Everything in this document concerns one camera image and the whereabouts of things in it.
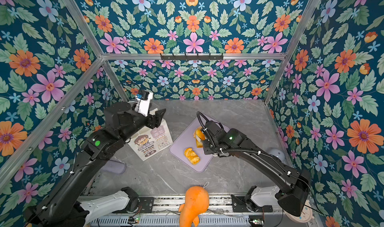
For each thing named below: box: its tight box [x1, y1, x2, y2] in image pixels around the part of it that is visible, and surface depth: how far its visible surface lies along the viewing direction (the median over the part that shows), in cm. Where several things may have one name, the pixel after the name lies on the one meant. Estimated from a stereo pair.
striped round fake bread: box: [193, 126, 206, 141], surface depth 83 cm
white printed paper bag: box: [128, 108, 174, 162], surface depth 83 cm
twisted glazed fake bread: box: [184, 147, 201, 165], surface depth 88 cm
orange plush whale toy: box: [178, 186, 210, 227], surface depth 69 cm
